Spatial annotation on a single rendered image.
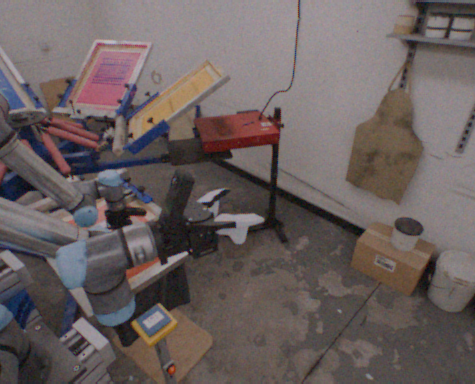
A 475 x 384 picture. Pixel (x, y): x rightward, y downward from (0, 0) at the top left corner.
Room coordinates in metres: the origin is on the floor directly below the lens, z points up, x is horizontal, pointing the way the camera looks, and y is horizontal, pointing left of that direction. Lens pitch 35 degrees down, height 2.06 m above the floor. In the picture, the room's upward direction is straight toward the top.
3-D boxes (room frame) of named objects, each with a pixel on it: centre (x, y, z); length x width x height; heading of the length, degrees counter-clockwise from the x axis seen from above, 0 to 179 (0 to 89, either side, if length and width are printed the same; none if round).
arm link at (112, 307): (0.41, 0.27, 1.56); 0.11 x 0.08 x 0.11; 29
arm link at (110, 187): (1.03, 0.52, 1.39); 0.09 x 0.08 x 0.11; 116
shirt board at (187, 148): (2.14, 0.80, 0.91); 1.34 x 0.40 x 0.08; 106
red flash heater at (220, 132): (2.34, 0.08, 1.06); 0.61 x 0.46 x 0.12; 106
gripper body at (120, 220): (1.03, 0.53, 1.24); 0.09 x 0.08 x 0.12; 136
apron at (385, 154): (2.25, -1.06, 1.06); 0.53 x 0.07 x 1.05; 46
